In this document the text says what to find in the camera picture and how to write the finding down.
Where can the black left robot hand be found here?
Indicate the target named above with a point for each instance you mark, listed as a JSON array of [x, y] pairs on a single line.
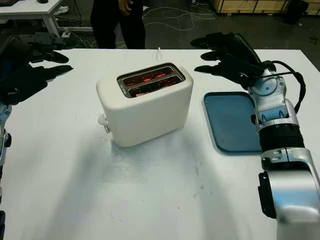
[[20, 80]]

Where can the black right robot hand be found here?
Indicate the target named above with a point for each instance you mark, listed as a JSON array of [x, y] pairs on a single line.
[[232, 57]]

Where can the brown toast slice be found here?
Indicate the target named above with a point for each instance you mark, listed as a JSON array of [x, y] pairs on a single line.
[[143, 95]]

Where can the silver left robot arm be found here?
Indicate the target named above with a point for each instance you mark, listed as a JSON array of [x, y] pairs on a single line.
[[3, 150]]

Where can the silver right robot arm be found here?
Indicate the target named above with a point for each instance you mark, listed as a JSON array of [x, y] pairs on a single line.
[[290, 175]]

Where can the cream white two-slot toaster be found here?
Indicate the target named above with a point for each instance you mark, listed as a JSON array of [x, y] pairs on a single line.
[[150, 117]]

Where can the person in white jacket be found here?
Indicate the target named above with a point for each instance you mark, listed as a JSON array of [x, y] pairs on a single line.
[[112, 30]]

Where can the wooden crate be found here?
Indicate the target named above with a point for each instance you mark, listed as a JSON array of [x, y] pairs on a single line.
[[250, 5]]

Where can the blue plastic tray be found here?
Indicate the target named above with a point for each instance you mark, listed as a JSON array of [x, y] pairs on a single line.
[[230, 120]]

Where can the white power strip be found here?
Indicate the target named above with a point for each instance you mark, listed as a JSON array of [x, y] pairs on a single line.
[[65, 33]]

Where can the white desk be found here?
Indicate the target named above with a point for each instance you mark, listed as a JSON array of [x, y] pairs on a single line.
[[27, 7]]

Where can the black bag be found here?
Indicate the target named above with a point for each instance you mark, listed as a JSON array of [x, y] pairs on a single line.
[[296, 11]]

